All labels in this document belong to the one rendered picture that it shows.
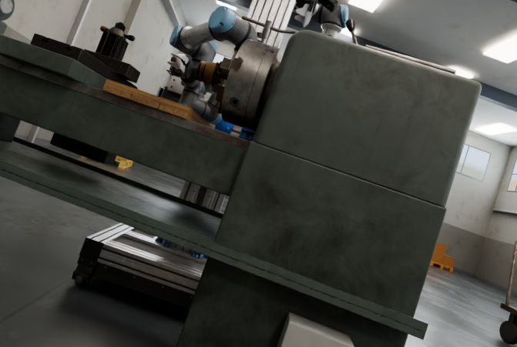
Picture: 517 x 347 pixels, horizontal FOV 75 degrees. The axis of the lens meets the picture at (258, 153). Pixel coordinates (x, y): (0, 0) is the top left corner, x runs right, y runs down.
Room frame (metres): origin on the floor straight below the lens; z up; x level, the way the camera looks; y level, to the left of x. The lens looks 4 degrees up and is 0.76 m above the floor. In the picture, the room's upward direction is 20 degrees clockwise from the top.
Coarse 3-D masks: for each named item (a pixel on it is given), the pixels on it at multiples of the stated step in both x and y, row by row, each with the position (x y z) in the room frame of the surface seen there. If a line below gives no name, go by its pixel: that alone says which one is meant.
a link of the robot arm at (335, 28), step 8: (320, 8) 1.75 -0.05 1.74; (336, 8) 1.72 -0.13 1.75; (344, 8) 1.71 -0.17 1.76; (320, 16) 1.76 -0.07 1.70; (328, 16) 1.74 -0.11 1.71; (336, 16) 1.72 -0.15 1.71; (344, 16) 1.71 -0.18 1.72; (328, 24) 1.73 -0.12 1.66; (336, 24) 1.73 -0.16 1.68; (344, 24) 1.73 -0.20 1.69; (328, 32) 1.75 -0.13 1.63; (336, 32) 1.76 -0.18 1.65
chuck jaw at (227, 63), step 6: (222, 60) 1.11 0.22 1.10; (228, 60) 1.11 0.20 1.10; (234, 60) 1.09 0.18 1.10; (240, 60) 1.09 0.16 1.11; (216, 66) 1.19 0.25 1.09; (222, 66) 1.11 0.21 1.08; (228, 66) 1.11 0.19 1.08; (234, 66) 1.09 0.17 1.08; (240, 66) 1.09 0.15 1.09; (216, 72) 1.19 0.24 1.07; (222, 72) 1.15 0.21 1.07
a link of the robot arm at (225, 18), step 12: (216, 12) 1.40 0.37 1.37; (228, 12) 1.36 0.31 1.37; (204, 24) 1.52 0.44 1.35; (216, 24) 1.37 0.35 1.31; (228, 24) 1.37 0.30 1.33; (240, 24) 1.39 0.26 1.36; (180, 36) 1.66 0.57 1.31; (192, 36) 1.60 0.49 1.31; (204, 36) 1.54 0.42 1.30; (216, 36) 1.45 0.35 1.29; (228, 36) 1.42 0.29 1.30; (240, 36) 1.42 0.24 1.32; (180, 48) 1.74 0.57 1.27; (192, 48) 1.71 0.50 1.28
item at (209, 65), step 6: (198, 66) 1.22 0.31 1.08; (204, 66) 1.22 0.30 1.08; (210, 66) 1.21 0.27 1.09; (198, 72) 1.22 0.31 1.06; (204, 72) 1.21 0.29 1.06; (210, 72) 1.21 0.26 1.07; (198, 78) 1.24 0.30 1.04; (204, 78) 1.22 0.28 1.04; (210, 78) 1.22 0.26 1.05; (216, 78) 1.23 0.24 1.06; (222, 78) 1.27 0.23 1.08; (210, 84) 1.24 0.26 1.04
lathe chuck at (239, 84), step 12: (240, 48) 1.10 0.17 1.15; (252, 48) 1.11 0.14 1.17; (264, 48) 1.12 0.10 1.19; (252, 60) 1.08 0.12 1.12; (228, 72) 1.09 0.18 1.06; (240, 72) 1.08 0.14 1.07; (252, 72) 1.08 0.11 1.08; (228, 84) 1.09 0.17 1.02; (240, 84) 1.09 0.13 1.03; (252, 84) 1.08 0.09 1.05; (228, 96) 1.11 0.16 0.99; (240, 96) 1.10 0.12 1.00; (228, 108) 1.14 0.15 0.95; (240, 108) 1.13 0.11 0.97; (228, 120) 1.21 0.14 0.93; (240, 120) 1.17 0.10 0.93
